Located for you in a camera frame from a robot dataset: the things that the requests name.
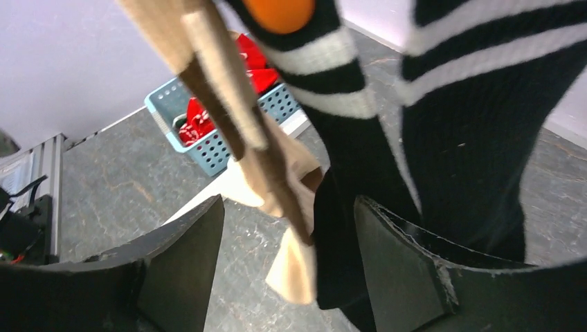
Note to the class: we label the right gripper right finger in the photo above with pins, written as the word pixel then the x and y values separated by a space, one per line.
pixel 419 281

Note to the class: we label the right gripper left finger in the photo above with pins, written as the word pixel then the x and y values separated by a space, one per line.
pixel 161 279

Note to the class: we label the black white-striped sock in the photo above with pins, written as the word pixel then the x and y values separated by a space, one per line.
pixel 320 66

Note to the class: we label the orange clothespin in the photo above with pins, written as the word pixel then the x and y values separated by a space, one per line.
pixel 281 17

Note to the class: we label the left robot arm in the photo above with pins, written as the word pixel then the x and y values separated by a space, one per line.
pixel 27 234

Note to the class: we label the silver white drying rack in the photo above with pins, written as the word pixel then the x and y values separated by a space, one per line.
pixel 230 184

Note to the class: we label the red sock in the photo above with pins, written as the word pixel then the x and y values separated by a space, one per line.
pixel 262 77

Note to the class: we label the light blue plastic basket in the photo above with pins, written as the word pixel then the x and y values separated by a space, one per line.
pixel 210 152

